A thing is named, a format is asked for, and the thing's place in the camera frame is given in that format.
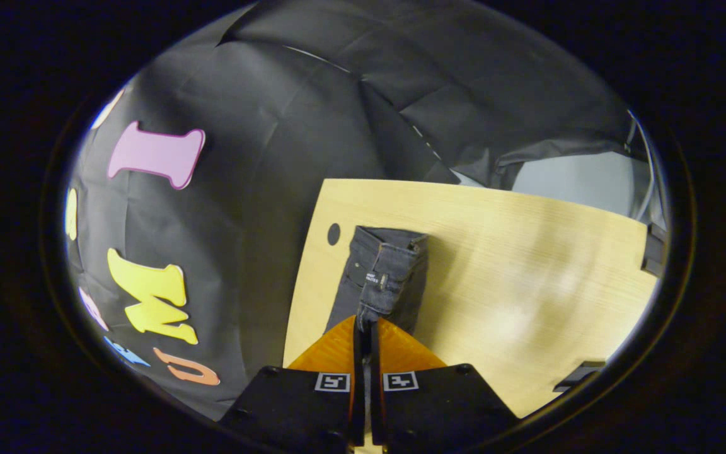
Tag black backdrop cloth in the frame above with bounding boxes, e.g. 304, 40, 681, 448
64, 0, 647, 422

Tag black table bracket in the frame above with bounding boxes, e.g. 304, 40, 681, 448
552, 360, 608, 393
640, 222, 671, 279

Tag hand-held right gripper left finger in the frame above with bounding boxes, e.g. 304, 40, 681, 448
219, 315, 366, 452

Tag black jeans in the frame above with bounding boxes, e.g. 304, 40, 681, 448
324, 224, 430, 336

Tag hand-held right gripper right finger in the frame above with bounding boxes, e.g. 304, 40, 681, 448
370, 317, 520, 453

